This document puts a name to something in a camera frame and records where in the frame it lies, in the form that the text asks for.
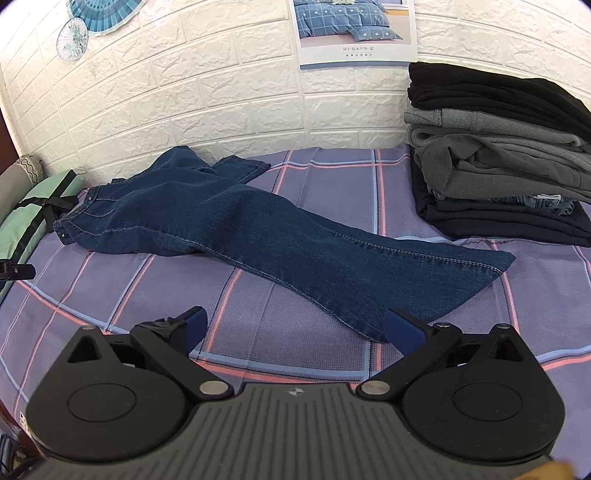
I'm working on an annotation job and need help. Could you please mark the folded grey garment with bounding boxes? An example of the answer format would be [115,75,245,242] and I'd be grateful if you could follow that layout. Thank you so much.
[404,107,590,203]

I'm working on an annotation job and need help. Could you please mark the purple plaid bed sheet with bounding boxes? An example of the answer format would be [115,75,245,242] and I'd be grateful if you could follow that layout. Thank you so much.
[1,146,590,476]

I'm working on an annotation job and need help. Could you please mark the bedding advertisement poster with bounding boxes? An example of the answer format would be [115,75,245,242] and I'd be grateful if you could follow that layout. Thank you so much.
[290,0,418,70]

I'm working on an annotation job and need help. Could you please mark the folded black garment at bottom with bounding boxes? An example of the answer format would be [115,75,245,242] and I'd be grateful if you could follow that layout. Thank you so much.
[411,164,590,247]

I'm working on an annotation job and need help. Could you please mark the small pale paper fan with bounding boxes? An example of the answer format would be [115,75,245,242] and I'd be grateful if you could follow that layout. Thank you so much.
[56,17,89,61]

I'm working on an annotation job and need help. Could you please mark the large blue paper fan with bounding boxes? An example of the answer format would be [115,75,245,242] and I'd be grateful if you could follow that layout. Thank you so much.
[66,0,145,36]

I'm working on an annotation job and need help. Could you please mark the folded black garment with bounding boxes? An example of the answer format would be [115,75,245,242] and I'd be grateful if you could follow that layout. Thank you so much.
[411,164,590,247]
[408,62,590,141]

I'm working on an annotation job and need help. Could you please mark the green pillow with black straps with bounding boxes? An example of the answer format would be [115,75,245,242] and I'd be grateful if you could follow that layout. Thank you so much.
[0,169,86,305]

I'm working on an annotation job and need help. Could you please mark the folded black garment on top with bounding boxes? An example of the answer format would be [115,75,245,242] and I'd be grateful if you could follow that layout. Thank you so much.
[408,62,590,141]

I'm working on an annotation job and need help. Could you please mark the grey pillow with patterned edge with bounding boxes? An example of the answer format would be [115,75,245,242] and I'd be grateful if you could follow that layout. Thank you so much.
[0,155,45,223]

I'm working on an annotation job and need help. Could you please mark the dark blue denim jeans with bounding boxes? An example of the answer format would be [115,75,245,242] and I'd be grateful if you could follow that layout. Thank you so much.
[54,146,514,341]

